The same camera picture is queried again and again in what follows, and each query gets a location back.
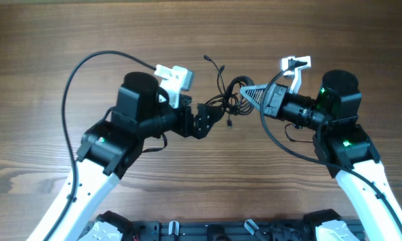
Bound black usb cables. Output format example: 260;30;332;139
202;54;259;129

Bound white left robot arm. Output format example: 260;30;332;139
29;72;224;240

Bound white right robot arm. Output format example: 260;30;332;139
240;70;402;240

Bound black right camera cable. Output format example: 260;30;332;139
259;62;402;241

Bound black camera cable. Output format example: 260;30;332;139
259;62;402;241
43;50;157;241

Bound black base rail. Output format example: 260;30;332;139
83;210;366;241

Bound black left camera cable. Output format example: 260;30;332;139
43;50;157;241

